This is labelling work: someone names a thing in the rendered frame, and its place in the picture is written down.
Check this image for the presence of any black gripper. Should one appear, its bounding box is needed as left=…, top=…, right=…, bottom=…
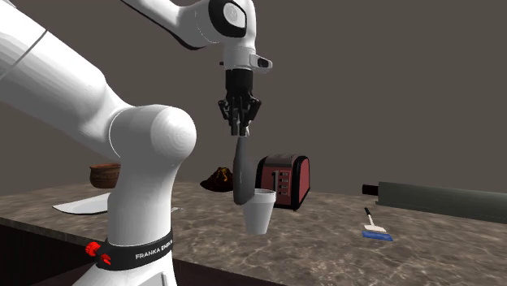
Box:
left=217, top=69, right=262, bottom=138

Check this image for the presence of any white plate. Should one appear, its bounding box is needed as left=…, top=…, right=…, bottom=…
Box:
left=52, top=192, right=112, bottom=216

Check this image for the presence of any blue and white brush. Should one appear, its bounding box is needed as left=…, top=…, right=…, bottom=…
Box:
left=362, top=206, right=394, bottom=242

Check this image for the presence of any dark volcano figure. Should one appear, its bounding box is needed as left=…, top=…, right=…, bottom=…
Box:
left=199, top=167, right=235, bottom=194

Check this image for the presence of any grey slender bottle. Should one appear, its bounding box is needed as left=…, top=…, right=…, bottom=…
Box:
left=232, top=136, right=257, bottom=206

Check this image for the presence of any dark grey rolling pin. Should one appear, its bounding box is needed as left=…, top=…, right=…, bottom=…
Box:
left=361, top=180, right=507, bottom=225

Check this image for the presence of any brown bowl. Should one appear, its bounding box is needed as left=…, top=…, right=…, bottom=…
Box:
left=89, top=162, right=122, bottom=190

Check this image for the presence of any red toaster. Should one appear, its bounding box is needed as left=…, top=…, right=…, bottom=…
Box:
left=254, top=153, right=311, bottom=211

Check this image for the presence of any white cup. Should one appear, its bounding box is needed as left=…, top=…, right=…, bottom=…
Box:
left=241, top=188, right=277, bottom=236

